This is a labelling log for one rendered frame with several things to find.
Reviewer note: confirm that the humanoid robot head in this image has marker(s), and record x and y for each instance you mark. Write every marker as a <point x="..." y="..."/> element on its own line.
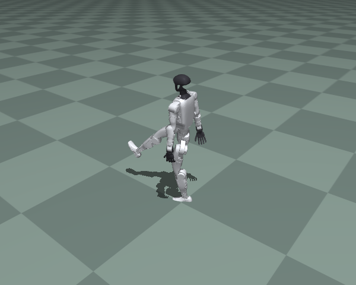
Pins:
<point x="181" y="80"/>

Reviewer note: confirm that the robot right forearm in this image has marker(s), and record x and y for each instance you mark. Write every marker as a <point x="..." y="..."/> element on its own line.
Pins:
<point x="197" y="119"/>

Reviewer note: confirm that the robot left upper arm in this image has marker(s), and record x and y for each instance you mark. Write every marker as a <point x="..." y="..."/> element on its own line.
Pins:
<point x="173" y="110"/>

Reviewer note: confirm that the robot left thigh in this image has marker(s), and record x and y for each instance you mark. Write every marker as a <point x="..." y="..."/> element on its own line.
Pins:
<point x="178" y="152"/>

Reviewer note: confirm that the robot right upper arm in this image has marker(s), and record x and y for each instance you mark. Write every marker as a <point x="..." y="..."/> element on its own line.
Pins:
<point x="196" y="102"/>

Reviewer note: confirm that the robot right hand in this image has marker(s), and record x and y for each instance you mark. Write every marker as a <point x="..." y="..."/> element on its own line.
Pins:
<point x="200" y="135"/>

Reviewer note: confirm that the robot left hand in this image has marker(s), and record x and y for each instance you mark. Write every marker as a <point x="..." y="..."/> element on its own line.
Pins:
<point x="169" y="156"/>

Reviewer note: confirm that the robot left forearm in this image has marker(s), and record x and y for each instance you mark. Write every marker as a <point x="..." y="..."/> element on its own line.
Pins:
<point x="170" y="138"/>

